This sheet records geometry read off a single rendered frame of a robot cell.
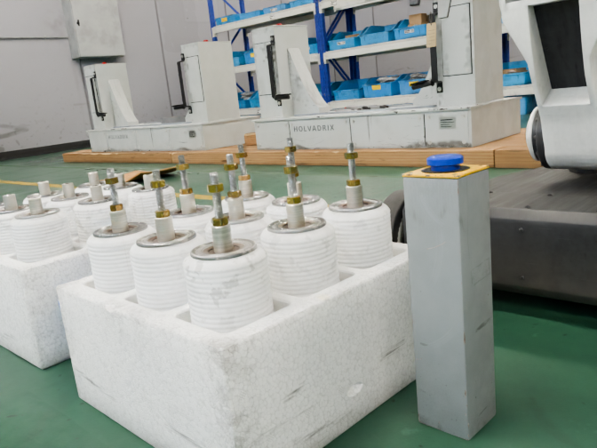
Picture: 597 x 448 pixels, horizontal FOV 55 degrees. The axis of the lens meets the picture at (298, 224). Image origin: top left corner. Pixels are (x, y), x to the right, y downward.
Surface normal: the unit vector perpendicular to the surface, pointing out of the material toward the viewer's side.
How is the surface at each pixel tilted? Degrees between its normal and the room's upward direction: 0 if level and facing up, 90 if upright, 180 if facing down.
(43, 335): 90
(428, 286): 90
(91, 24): 90
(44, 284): 90
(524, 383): 0
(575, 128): 106
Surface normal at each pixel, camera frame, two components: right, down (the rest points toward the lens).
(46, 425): -0.11, -0.97
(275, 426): 0.71, 0.08
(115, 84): 0.64, -0.29
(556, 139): -0.62, 0.49
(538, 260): -0.68, 0.23
